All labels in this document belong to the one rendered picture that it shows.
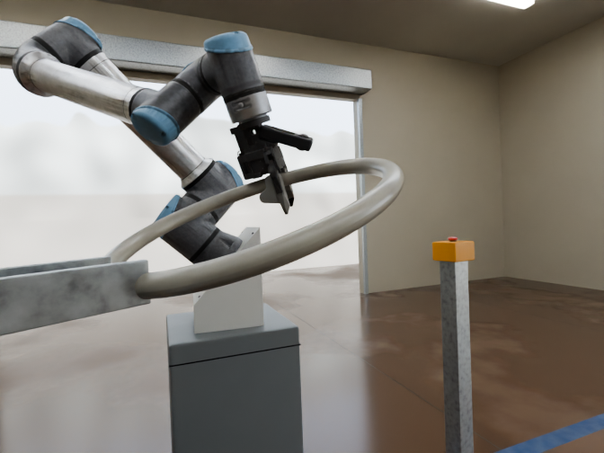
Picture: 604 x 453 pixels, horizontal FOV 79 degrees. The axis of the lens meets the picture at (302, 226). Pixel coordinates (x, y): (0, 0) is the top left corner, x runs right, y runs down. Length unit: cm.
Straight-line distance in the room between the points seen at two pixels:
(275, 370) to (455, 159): 632
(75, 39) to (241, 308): 93
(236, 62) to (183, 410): 94
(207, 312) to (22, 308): 85
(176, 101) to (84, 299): 51
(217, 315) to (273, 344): 20
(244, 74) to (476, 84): 728
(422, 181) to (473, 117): 167
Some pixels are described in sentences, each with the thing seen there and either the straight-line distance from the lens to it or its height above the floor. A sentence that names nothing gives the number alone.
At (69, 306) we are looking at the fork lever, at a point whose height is 111.
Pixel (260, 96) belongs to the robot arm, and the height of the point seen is 144.
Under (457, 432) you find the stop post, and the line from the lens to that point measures 186.
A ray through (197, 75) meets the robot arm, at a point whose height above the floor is 150.
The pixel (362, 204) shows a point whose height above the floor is 120.
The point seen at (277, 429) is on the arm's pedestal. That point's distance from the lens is 132.
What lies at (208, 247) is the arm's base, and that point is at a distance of 125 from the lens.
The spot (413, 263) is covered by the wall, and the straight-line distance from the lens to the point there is 653.
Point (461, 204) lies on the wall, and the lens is 722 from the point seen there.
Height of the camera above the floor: 119
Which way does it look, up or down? 1 degrees down
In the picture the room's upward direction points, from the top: 2 degrees counter-clockwise
